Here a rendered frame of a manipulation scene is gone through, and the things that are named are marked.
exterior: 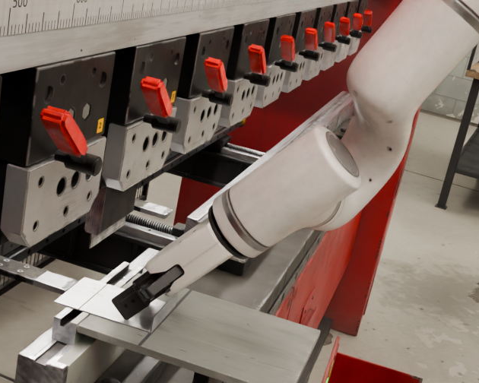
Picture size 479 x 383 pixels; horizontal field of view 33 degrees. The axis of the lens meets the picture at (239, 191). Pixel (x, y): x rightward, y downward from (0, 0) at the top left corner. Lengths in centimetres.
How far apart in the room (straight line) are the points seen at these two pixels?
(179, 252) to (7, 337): 204
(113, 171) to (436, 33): 37
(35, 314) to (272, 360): 216
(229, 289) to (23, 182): 78
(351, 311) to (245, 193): 245
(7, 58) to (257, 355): 51
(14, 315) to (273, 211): 225
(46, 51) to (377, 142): 41
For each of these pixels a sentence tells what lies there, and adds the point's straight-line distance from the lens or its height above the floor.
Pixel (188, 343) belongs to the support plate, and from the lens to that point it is 99.
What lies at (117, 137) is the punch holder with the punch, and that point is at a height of 124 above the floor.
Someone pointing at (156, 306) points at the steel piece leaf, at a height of 100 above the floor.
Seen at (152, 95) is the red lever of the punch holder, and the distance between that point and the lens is 84.
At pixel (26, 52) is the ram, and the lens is 67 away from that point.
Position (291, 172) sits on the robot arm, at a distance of 88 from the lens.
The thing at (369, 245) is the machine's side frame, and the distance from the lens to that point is 323.
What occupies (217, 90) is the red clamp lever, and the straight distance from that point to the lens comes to 107.
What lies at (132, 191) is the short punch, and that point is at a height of 113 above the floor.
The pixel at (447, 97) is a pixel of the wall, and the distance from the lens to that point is 859.
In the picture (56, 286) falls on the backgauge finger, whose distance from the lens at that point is 107.
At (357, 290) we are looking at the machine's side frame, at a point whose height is 20.
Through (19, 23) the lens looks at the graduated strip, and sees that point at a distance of 65.
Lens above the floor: 148
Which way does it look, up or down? 18 degrees down
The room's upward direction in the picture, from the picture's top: 12 degrees clockwise
